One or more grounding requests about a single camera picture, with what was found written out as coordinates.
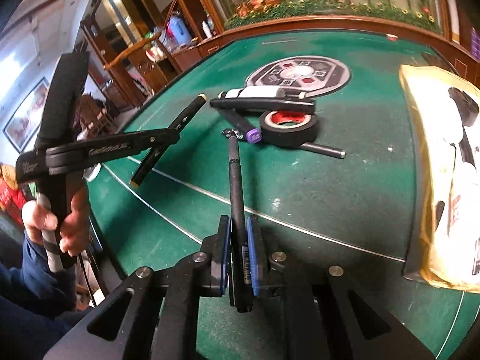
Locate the red white checkered disc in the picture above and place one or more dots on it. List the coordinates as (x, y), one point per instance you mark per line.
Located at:
(392, 38)

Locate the black marker purple cap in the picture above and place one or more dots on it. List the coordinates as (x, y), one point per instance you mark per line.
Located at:
(240, 123)

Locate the wooden chair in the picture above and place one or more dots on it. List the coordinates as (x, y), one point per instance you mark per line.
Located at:
(123, 57)

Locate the red orange cloth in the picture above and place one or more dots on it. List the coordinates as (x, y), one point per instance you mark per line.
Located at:
(7, 191)

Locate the white rolled poster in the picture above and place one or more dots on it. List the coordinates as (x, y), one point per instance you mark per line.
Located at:
(453, 15)

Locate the black tape roll red core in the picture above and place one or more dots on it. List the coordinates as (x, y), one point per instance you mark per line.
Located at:
(270, 129)

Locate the blue water jug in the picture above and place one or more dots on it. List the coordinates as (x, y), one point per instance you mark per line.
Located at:
(179, 32)

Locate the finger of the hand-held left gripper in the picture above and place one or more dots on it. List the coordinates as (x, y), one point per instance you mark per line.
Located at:
(157, 139)

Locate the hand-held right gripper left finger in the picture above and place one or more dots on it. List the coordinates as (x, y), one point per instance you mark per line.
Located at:
(224, 255)

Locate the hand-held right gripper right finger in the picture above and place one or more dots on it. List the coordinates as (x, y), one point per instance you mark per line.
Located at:
(255, 255)

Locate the framed wall picture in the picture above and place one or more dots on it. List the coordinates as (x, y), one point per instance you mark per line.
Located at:
(22, 120)

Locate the white spray bottle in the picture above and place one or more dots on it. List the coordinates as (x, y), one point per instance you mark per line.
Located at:
(207, 28)

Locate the black plastic fan housing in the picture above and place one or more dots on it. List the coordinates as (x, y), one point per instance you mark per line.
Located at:
(465, 108)

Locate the black gel pen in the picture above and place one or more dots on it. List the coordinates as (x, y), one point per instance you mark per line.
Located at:
(236, 187)

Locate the person's left forearm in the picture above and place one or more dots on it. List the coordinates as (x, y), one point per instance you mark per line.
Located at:
(26, 288)

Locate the person's left hand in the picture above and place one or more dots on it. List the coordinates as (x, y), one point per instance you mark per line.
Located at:
(37, 221)

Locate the purple spray can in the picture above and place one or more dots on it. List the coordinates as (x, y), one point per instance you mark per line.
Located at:
(475, 43)

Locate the white foam tray yellow tape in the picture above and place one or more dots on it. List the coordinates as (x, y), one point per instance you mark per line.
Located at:
(423, 120)

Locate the grey table control panel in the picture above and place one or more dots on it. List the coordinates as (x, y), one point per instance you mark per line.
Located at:
(330, 71)

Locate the wooden glass cabinet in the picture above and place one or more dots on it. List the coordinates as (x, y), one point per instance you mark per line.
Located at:
(112, 3)

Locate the thin black pen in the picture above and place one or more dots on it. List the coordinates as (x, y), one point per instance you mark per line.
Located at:
(326, 151)

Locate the white bottle floral label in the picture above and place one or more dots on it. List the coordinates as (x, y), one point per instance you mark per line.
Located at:
(258, 92)

